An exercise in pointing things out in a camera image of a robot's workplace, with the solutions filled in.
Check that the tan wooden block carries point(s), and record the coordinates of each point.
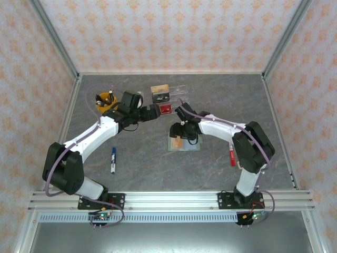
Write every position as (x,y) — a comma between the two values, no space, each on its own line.
(177,144)

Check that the red card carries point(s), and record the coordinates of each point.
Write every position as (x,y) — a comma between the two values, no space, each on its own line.
(166,108)

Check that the clear acrylic card holder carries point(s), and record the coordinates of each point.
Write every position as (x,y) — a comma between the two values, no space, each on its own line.
(180,92)

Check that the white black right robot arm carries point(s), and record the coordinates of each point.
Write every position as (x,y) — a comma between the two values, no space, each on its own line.
(216,129)

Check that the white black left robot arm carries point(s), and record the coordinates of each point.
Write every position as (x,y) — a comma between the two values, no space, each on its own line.
(102,131)

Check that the black card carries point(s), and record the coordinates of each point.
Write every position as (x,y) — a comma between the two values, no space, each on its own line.
(161,98)

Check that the tan card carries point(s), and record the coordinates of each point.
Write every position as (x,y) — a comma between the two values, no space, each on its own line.
(159,89)

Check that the pen with striped tip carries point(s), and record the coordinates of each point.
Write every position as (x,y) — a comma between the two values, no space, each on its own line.
(111,92)

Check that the yellow pen cup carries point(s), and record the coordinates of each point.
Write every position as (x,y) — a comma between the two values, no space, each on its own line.
(101,108)

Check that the black pen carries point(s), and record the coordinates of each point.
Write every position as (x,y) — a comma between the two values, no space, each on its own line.
(98,98)

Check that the blue whiteboard marker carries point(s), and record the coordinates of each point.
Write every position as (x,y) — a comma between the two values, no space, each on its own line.
(113,160)

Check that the red whiteboard marker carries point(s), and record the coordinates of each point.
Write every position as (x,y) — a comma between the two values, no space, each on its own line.
(232,158)

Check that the grey metal shelf panel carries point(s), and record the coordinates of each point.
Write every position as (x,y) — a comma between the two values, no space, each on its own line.
(171,239)

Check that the small controller circuit board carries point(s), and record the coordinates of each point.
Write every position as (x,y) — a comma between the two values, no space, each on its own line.
(101,216)
(254,216)

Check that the aluminium back rail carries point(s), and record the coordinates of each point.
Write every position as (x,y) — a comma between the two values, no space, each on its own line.
(171,73)

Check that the wide aluminium base rail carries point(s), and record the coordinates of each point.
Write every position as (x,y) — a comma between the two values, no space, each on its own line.
(171,201)

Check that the aluminium side rail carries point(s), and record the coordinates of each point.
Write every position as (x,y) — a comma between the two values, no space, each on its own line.
(61,131)
(273,105)

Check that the aluminium frame post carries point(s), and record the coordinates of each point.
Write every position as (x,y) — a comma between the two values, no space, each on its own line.
(57,39)
(316,237)
(284,39)
(24,237)

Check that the aluminium lower frame post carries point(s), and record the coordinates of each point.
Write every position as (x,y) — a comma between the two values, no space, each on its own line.
(24,237)
(316,237)

